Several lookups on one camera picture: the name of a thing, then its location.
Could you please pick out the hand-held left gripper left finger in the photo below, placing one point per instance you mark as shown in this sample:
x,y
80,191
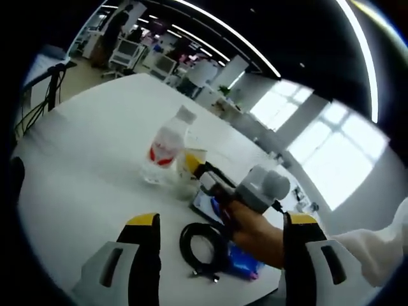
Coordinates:
x,y
146,255

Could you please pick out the white printed board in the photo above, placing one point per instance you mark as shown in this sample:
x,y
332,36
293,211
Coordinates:
x,y
41,67

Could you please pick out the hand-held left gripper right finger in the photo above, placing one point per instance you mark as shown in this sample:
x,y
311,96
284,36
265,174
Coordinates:
x,y
296,261

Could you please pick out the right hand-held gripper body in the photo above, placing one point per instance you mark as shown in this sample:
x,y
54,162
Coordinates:
x,y
261,191

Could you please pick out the blue plastic bag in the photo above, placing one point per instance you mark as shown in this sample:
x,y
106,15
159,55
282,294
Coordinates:
x,y
245,261

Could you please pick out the clear plastic water bottle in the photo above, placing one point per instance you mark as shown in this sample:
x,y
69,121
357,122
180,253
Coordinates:
x,y
165,143

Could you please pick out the white office chair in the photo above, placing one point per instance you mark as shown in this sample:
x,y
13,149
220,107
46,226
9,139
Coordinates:
x,y
164,67
127,54

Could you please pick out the ceiling light strip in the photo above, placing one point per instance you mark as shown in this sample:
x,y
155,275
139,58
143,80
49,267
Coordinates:
x,y
360,48
229,32

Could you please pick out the clear packet with blue disc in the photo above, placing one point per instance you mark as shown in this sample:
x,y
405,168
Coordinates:
x,y
204,204

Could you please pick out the wide window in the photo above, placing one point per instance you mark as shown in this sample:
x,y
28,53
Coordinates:
x,y
341,156

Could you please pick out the green potted plant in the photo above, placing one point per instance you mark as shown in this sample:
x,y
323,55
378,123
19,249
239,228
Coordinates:
x,y
224,90

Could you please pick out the small dark gadget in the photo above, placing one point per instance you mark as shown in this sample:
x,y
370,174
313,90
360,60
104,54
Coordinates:
x,y
299,192

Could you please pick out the white paper cup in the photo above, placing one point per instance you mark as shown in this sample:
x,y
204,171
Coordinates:
x,y
185,188

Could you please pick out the person's right hand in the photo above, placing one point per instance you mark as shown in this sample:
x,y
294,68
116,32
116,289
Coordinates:
x,y
261,239

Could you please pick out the narrow window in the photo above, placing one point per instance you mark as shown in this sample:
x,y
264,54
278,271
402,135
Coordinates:
x,y
280,108

